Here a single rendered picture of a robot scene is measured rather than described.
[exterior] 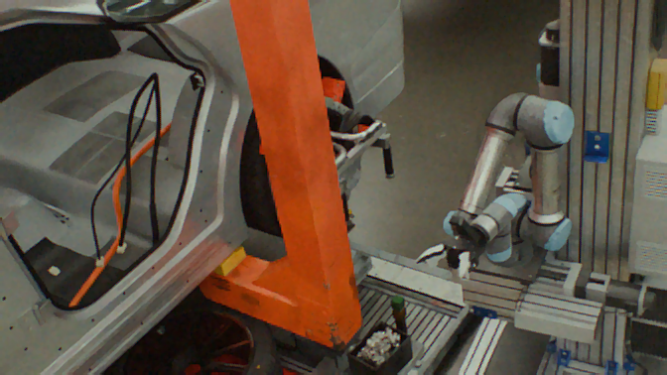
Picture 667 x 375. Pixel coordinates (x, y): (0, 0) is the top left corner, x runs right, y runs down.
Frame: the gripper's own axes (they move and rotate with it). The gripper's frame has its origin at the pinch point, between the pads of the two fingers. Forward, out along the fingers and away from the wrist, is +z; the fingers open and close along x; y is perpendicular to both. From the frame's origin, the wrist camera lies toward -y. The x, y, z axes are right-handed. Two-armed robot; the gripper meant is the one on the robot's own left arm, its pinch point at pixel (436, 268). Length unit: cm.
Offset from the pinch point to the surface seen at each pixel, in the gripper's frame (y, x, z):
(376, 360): 62, 46, -7
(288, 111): -37, 52, -7
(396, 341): 63, 47, -19
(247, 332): 61, 101, 6
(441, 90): 103, 205, -249
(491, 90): 107, 176, -264
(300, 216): 3, 61, -6
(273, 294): 44, 89, -4
